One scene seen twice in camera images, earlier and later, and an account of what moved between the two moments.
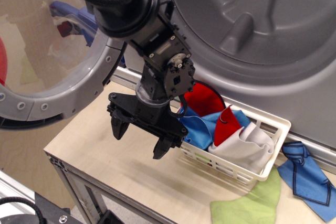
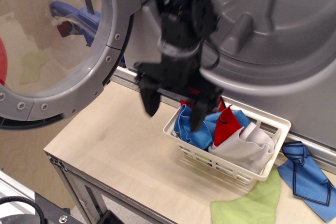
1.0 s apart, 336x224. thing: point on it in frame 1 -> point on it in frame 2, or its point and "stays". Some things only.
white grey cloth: [250, 147] stays
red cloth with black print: [228, 126] stays
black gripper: [155, 119] -> [181, 75]
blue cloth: [201, 129] stays
